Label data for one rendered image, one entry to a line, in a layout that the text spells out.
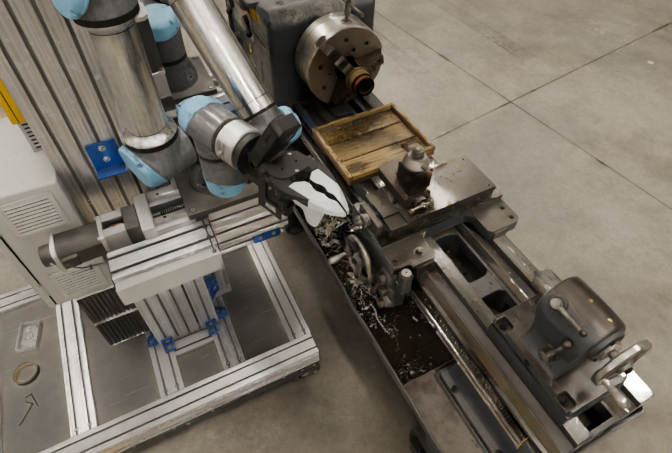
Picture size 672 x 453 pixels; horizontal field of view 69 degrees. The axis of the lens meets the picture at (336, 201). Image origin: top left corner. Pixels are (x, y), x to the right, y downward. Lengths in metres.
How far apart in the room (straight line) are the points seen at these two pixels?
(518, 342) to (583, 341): 0.21
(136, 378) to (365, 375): 0.94
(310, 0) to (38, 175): 1.10
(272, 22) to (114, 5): 0.98
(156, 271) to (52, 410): 1.06
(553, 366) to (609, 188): 2.08
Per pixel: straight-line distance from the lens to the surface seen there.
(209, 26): 0.98
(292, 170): 0.74
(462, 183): 1.63
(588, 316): 1.23
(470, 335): 1.44
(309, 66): 1.81
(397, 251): 1.49
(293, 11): 1.90
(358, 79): 1.77
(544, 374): 1.36
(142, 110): 1.09
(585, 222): 3.05
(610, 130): 3.75
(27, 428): 2.28
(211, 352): 2.15
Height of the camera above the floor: 2.10
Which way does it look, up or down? 48 degrees down
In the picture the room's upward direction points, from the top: straight up
